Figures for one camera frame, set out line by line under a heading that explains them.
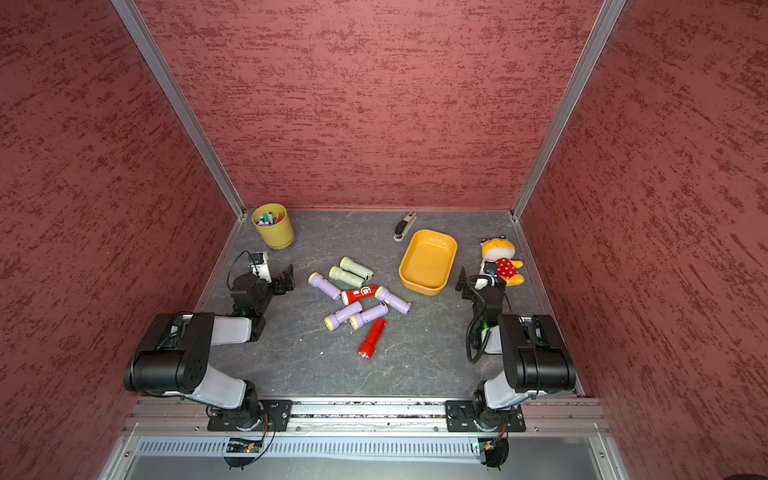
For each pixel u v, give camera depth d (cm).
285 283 86
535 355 45
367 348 83
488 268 77
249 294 71
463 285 84
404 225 112
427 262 104
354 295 92
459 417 74
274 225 95
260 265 81
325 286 97
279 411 74
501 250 100
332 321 87
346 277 98
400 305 92
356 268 101
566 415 76
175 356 45
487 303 68
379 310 91
